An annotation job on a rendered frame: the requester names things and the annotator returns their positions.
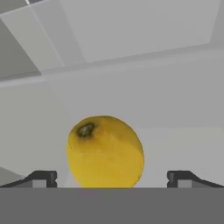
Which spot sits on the white fridge interior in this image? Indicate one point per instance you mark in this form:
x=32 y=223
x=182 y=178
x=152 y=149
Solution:
x=116 y=58

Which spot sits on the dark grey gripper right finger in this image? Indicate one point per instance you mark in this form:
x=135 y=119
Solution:
x=183 y=176

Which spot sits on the yellow lemon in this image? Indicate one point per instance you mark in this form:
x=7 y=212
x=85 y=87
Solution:
x=106 y=154

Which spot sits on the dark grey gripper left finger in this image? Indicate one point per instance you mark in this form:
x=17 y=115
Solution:
x=40 y=176

